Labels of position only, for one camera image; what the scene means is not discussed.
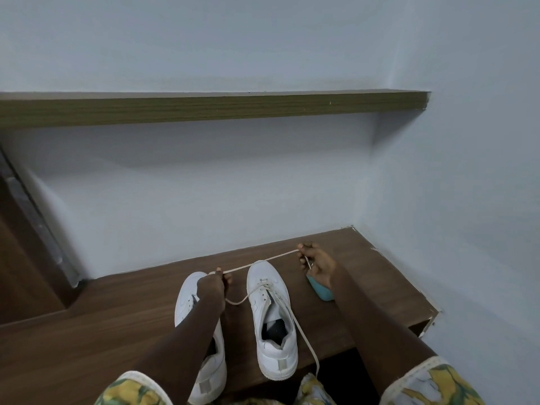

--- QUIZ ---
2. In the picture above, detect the person's left forearm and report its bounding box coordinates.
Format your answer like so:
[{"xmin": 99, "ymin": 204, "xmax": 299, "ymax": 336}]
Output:
[{"xmin": 130, "ymin": 301, "xmax": 227, "ymax": 402}]

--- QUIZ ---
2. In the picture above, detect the blue plastic basket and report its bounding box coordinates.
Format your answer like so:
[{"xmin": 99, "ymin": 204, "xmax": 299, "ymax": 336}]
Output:
[{"xmin": 305, "ymin": 273, "xmax": 336, "ymax": 302}]

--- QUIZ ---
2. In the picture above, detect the white sneaker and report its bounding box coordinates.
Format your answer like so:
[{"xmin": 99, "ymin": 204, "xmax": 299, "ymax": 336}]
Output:
[
  {"xmin": 246, "ymin": 260, "xmax": 299, "ymax": 381},
  {"xmin": 174, "ymin": 272, "xmax": 228, "ymax": 405}
]

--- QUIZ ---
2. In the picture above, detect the person's right hand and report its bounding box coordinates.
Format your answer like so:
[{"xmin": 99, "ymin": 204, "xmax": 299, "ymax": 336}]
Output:
[{"xmin": 296, "ymin": 242, "xmax": 339, "ymax": 290}]

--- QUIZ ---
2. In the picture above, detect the wooden wall shelf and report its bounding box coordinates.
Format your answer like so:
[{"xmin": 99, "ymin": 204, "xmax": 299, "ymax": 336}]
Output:
[{"xmin": 0, "ymin": 89, "xmax": 431, "ymax": 131}]

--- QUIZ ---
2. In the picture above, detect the person's left hand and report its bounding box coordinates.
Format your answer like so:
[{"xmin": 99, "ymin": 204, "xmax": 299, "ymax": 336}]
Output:
[{"xmin": 196, "ymin": 267, "xmax": 235, "ymax": 313}]

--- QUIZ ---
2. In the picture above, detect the person's right forearm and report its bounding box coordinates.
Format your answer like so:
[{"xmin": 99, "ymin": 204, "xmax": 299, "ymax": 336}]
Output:
[{"xmin": 330, "ymin": 265, "xmax": 438, "ymax": 389}]

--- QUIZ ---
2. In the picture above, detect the cream shoelace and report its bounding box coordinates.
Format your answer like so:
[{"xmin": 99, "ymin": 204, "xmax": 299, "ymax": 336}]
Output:
[{"xmin": 209, "ymin": 247, "xmax": 321, "ymax": 379}]

